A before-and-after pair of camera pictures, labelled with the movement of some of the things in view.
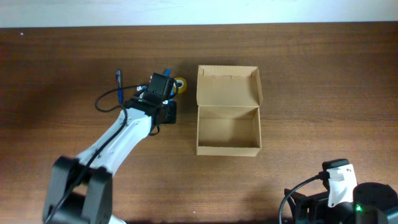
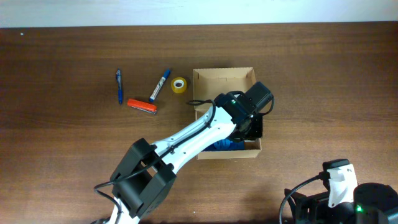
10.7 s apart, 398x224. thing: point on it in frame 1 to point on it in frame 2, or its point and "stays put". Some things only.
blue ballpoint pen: (120, 92) stays put
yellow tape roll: (182, 89) stays put
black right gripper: (300, 200) stays put
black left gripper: (173, 84) to (254, 130)
